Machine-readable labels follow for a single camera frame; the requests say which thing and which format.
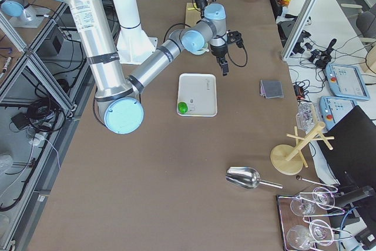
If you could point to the black laptop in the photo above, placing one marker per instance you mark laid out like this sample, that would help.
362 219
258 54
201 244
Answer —
352 159

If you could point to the wine glass lower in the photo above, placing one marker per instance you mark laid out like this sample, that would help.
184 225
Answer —
318 233

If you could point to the wooden mug tree stand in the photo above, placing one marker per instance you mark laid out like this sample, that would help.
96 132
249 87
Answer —
289 160

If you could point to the cream rabbit tray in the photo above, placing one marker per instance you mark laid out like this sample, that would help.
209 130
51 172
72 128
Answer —
198 90

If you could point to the mint green bowl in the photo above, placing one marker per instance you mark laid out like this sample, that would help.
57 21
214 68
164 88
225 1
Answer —
201 51

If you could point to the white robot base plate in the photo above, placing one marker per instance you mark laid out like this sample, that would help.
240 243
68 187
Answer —
134 46

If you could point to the metal scoop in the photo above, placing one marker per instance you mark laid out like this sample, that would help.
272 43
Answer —
247 177

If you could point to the green lime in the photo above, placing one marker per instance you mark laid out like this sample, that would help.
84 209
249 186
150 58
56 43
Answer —
182 108

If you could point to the wine glass upper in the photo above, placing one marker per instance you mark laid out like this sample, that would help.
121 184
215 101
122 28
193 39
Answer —
308 203

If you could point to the teach pendant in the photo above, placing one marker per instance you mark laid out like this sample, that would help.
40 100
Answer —
334 108
346 81

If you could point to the bamboo cutting board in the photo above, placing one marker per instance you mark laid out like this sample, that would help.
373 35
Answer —
192 17

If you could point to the far teach pendant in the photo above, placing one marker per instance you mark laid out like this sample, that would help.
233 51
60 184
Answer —
346 81

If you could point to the aluminium frame post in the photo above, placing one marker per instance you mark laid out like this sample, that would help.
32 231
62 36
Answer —
297 29

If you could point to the grey folded cloth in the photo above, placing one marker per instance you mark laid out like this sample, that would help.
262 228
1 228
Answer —
271 89

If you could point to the near teach pendant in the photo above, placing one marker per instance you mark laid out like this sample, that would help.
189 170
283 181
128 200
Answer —
334 108

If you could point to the black wire glass rack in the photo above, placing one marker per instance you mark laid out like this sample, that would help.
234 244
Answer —
304 220

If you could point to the wine glass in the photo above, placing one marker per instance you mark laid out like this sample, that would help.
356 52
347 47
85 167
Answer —
318 233
308 203

